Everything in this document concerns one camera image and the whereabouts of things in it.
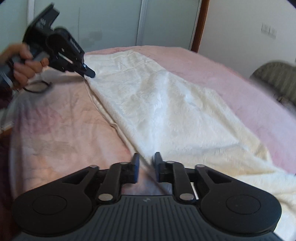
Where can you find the white wall switch plate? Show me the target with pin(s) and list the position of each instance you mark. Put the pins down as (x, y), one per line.
(268, 30)

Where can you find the brown wooden door frame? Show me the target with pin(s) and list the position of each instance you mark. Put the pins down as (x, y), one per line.
(200, 25)

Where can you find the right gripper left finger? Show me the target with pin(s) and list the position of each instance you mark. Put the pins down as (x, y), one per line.
(112, 180)

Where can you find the cream white pants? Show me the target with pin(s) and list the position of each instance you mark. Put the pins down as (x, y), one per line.
(154, 110)

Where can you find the olive green padded headboard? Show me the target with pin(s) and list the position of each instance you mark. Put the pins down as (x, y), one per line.
(278, 78)

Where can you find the pink bed blanket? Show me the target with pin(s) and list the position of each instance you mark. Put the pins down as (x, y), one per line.
(61, 131)

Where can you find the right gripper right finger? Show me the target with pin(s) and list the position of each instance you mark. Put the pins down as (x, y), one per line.
(178, 176)

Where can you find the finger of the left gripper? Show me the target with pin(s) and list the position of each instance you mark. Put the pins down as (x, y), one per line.
(89, 71)

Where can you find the white wardrobe sliding doors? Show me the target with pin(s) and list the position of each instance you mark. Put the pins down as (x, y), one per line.
(97, 25)

